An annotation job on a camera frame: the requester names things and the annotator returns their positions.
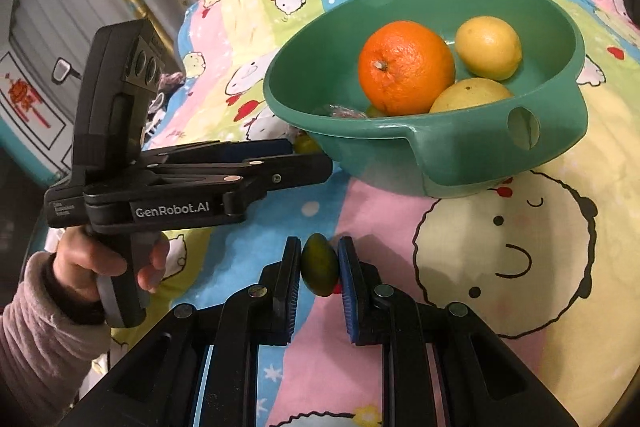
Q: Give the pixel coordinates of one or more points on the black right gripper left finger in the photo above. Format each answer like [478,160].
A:
[198,367]

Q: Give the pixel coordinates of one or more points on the large orange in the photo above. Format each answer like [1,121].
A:
[403,67]

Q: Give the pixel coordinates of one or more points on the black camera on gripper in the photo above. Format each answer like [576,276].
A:
[120,81]

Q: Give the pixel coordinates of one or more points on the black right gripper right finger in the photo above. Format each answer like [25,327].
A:
[441,366]

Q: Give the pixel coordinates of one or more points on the left hand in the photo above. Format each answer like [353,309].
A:
[80,258]

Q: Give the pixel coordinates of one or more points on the yellow lemon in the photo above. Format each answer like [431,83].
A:
[489,47]
[471,92]

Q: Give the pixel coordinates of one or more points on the pink sleeve left forearm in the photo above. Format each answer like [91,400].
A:
[47,346]

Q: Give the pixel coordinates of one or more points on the green plastic basin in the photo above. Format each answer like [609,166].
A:
[442,155]

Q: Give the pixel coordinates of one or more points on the wrapped candy in basin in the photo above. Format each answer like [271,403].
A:
[338,111]

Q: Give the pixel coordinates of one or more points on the green olive fruit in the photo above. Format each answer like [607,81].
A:
[319,266]
[305,145]

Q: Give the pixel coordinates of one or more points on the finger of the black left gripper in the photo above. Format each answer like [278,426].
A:
[257,176]
[215,152]

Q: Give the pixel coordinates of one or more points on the yellow lemon upper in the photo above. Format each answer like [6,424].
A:
[489,47]

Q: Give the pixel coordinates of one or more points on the colourful cartoon bed sheet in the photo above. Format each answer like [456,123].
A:
[549,258]

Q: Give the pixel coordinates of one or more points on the yellow lemon lower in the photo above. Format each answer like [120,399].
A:
[471,92]

